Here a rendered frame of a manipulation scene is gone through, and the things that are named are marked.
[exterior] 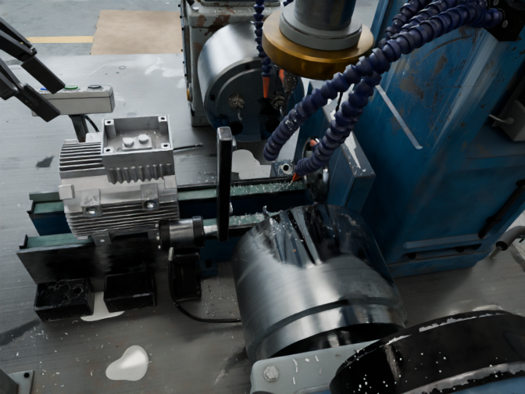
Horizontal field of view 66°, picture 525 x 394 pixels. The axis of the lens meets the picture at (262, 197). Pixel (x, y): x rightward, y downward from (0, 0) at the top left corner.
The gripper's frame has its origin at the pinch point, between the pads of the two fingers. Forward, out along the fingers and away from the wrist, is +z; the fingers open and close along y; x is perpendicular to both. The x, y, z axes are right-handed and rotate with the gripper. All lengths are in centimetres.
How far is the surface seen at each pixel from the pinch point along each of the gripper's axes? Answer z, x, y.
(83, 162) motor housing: 10.6, 0.4, -8.2
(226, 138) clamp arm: 9.9, -27.0, -21.0
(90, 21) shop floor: 85, 91, 273
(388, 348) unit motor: 5, -38, -56
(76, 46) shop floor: 82, 97, 235
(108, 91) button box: 14.2, -0.5, 17.3
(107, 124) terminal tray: 9.4, -5.5, -3.1
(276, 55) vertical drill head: 8.5, -38.2, -10.5
